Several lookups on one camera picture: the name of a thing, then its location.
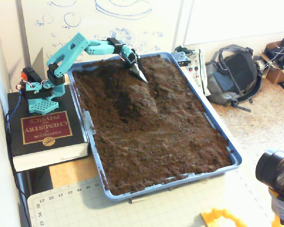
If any white panel with red buttons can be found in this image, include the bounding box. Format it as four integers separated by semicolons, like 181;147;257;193
186;49;210;96

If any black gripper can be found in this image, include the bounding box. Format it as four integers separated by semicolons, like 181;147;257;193
124;52;149;83

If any black chemistry physics handbook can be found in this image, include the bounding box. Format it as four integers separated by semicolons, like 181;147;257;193
7;85;89;173

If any yellow plastic stand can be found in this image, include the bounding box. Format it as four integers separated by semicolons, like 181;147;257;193
201;207;249;227

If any cardboard box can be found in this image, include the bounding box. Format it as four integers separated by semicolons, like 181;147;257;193
259;39;284;92

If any perforated electronics box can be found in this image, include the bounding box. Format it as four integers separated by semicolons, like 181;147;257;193
171;51;191;67

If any small metal bar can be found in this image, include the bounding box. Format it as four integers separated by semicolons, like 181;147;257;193
129;197;149;204

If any brown soil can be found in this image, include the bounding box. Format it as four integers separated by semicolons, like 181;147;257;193
71;54;235;196

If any blue cable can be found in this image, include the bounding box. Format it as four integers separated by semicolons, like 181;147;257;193
4;91;23;133

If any blue plastic tray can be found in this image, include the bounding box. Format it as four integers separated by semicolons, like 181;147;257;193
66;52;242;202

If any whiteboard with blue drawings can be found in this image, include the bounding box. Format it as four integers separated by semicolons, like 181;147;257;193
15;0;184;80

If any blank white board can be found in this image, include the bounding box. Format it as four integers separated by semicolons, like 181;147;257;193
182;0;284;47

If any green cutting mat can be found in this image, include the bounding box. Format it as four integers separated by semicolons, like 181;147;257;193
27;165;284;227

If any black cable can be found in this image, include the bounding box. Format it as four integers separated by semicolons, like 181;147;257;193
4;113;31;227

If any black camera lens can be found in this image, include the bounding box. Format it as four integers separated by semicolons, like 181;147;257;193
255;148;284;190

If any grey backpack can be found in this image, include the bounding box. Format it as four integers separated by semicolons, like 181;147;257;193
205;44;263;112

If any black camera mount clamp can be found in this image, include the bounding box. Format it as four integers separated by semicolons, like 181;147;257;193
268;186;284;227

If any teal robot arm with base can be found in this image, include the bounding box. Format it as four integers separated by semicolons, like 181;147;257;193
20;32;137;114

